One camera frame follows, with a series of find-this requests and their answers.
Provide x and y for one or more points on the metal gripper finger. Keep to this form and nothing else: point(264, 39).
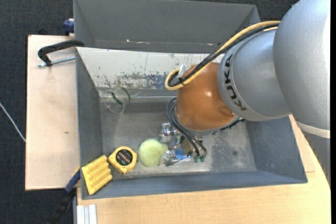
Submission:
point(168, 130)
point(171, 157)

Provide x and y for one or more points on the pale wood board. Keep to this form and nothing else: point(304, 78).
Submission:
point(50, 118)

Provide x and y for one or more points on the yellow ribbed block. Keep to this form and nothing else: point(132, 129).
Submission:
point(96, 175)

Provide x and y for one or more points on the light green fruit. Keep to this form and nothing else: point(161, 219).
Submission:
point(151, 152)

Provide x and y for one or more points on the clear glass cup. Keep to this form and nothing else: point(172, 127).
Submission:
point(116, 102)

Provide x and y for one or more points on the grey metal bin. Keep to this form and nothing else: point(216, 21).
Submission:
point(147, 128)

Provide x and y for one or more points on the yellow and black tape measure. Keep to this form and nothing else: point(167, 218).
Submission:
point(123, 158)

